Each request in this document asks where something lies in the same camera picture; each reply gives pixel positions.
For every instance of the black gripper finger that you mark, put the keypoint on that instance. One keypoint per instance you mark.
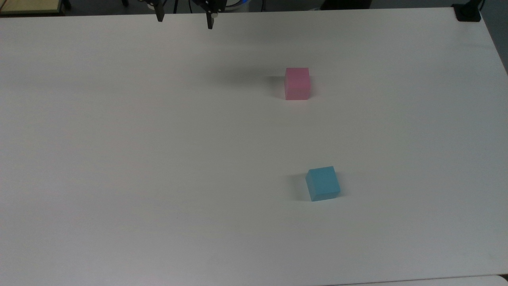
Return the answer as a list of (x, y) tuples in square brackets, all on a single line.
[(159, 12), (210, 18)]

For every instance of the pink cube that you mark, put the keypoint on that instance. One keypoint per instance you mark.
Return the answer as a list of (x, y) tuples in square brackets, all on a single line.
[(297, 83)]

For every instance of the blue cube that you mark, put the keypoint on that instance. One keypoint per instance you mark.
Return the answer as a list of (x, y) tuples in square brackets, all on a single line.
[(322, 183)]

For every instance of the wooden board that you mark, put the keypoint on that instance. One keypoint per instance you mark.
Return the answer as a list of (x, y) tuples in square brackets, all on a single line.
[(29, 6)]

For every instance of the dark box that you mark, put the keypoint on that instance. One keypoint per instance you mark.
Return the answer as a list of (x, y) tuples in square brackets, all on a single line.
[(345, 4)]

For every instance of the black table clamp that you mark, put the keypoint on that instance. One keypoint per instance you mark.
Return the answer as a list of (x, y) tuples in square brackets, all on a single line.
[(467, 12)]

